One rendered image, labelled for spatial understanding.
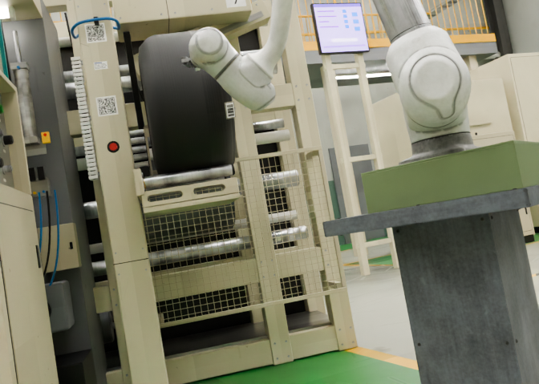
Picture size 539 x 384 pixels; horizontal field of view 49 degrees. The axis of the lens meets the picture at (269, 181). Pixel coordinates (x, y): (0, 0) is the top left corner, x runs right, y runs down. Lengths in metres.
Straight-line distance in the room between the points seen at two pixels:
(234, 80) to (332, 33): 4.79
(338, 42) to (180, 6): 3.85
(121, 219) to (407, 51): 1.33
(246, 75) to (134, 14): 1.14
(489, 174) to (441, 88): 0.23
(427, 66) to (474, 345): 0.67
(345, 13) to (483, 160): 5.30
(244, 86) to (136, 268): 0.91
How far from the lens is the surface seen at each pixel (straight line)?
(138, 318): 2.32
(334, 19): 6.53
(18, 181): 2.13
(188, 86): 2.16
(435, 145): 1.55
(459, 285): 1.52
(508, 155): 1.41
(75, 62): 2.44
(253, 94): 1.71
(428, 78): 1.33
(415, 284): 1.56
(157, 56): 2.23
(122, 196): 2.31
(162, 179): 2.24
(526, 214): 7.12
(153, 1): 2.78
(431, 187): 1.47
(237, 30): 2.90
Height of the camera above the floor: 0.66
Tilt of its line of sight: 4 degrees up
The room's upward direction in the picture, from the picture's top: 10 degrees counter-clockwise
